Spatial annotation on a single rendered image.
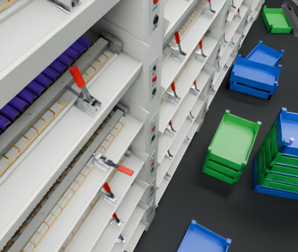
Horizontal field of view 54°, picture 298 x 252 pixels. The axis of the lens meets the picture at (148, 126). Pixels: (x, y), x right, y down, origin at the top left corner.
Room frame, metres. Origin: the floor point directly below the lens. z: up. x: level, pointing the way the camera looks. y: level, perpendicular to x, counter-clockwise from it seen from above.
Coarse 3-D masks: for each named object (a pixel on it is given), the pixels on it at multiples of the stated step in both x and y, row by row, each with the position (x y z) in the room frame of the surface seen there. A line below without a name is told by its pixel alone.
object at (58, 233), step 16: (112, 112) 0.49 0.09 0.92; (128, 112) 0.49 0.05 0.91; (144, 112) 0.47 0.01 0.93; (128, 128) 0.45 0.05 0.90; (112, 144) 0.40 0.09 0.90; (128, 144) 0.40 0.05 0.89; (64, 176) 0.30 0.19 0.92; (96, 176) 0.31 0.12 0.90; (48, 192) 0.26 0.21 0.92; (80, 192) 0.27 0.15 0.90; (96, 192) 0.28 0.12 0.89; (64, 208) 0.24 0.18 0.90; (80, 208) 0.24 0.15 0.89; (64, 224) 0.20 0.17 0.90; (48, 240) 0.17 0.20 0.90; (64, 240) 0.17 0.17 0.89
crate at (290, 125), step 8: (280, 112) 0.87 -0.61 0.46; (288, 112) 0.88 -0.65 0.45; (280, 120) 0.83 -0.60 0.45; (288, 120) 0.87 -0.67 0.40; (296, 120) 0.87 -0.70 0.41; (280, 128) 0.79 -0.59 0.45; (288, 128) 0.82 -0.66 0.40; (296, 128) 0.82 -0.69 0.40; (280, 136) 0.75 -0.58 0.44; (288, 136) 0.78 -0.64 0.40; (296, 136) 0.78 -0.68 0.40; (280, 144) 0.71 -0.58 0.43; (296, 144) 0.73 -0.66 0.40; (288, 152) 0.69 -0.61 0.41; (296, 152) 0.68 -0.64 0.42
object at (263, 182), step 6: (258, 150) 0.88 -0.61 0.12; (258, 156) 0.84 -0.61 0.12; (258, 162) 0.81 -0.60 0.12; (258, 168) 0.77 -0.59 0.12; (258, 174) 0.74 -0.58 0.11; (258, 180) 0.70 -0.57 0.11; (264, 180) 0.69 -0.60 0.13; (270, 180) 0.72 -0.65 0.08; (270, 186) 0.68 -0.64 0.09; (276, 186) 0.67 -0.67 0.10; (282, 186) 0.67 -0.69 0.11; (288, 186) 0.66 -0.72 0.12; (294, 186) 0.66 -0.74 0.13
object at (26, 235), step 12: (108, 120) 0.44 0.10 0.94; (108, 132) 0.41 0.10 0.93; (96, 144) 0.38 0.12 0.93; (84, 156) 0.34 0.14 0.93; (72, 168) 0.31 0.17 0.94; (72, 180) 0.29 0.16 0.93; (60, 192) 0.26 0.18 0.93; (48, 204) 0.23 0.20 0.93; (36, 216) 0.21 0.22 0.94; (36, 228) 0.18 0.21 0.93; (48, 228) 0.19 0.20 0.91; (24, 240) 0.16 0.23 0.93
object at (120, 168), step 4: (104, 160) 0.34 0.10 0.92; (108, 160) 0.34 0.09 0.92; (108, 164) 0.33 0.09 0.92; (112, 164) 0.33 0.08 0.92; (116, 164) 0.33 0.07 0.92; (116, 168) 0.32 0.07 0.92; (120, 168) 0.32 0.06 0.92; (124, 168) 0.32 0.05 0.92; (128, 168) 0.32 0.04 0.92; (124, 172) 0.31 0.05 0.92; (128, 172) 0.31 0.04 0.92; (132, 172) 0.31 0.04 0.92
